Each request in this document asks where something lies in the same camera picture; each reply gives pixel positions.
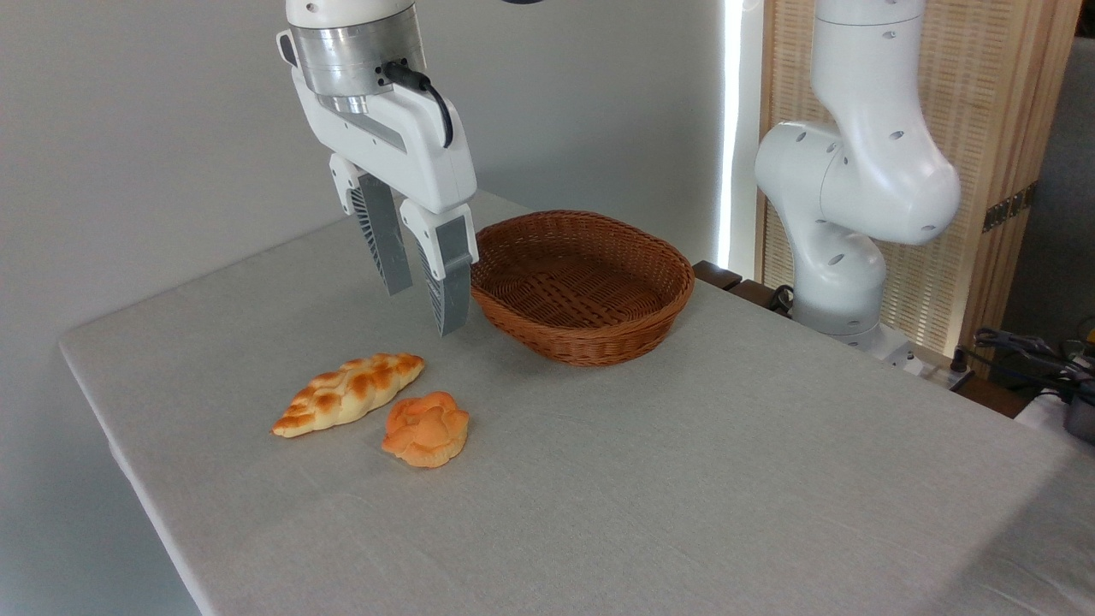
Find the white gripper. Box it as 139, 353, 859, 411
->
276, 30, 478, 336

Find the round orange bread bun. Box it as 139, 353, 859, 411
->
382, 391, 471, 469

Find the long braided bread loaf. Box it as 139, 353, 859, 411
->
271, 352, 426, 439

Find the brown wicker basket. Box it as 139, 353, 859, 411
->
469, 210, 695, 368

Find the grey tablecloth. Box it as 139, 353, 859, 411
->
58, 180, 1095, 616

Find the brass screen hinge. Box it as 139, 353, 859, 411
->
982, 182, 1039, 233

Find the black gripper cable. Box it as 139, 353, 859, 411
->
382, 60, 455, 148

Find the black cable bundle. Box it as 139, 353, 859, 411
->
945, 328, 1095, 403

